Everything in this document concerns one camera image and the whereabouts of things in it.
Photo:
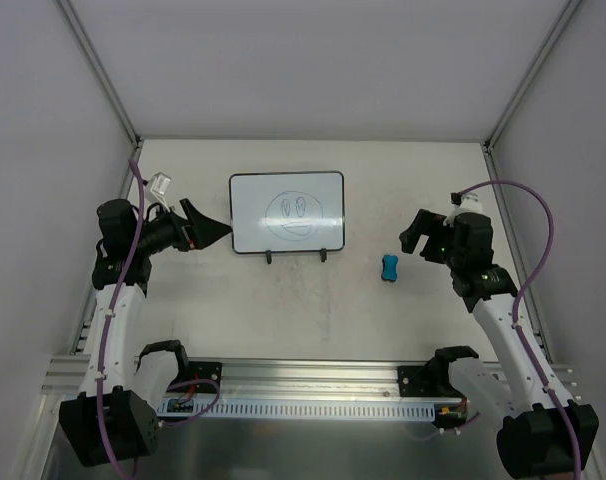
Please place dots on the left aluminium frame post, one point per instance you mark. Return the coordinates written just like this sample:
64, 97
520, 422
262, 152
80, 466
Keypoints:
90, 53

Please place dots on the aluminium frame post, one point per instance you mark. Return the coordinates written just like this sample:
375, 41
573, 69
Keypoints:
551, 39
90, 53

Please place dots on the right aluminium frame post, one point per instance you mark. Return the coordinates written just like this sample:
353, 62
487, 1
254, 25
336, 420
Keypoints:
551, 39

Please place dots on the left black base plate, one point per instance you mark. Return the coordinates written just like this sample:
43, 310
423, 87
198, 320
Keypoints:
204, 370

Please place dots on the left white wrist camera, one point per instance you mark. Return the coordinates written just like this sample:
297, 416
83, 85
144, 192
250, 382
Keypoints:
157, 187

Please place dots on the small black-framed whiteboard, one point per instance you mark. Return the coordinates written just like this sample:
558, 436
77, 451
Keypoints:
287, 212

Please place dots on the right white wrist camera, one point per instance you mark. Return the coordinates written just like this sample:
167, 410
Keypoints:
463, 203

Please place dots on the white slotted cable duct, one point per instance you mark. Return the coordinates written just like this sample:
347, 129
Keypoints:
323, 410

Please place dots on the aluminium mounting rail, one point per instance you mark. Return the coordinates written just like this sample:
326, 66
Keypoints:
324, 380

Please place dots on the black metal whiteboard stand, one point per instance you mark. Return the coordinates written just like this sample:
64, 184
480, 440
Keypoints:
321, 254

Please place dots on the blue whiteboard eraser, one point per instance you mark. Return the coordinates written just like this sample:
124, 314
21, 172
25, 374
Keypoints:
389, 268

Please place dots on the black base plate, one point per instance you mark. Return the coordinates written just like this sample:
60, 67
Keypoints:
204, 370
424, 381

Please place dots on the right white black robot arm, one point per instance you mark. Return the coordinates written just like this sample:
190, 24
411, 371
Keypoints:
540, 428

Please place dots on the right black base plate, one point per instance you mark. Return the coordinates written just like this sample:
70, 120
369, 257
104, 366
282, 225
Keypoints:
424, 381

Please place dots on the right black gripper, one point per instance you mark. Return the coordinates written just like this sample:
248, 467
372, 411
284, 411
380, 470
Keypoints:
431, 240

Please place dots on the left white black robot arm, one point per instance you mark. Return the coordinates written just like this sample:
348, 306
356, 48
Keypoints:
114, 416

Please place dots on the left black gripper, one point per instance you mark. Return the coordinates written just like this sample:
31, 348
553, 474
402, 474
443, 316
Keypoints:
186, 232

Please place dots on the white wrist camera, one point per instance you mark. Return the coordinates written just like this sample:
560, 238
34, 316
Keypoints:
157, 187
463, 203

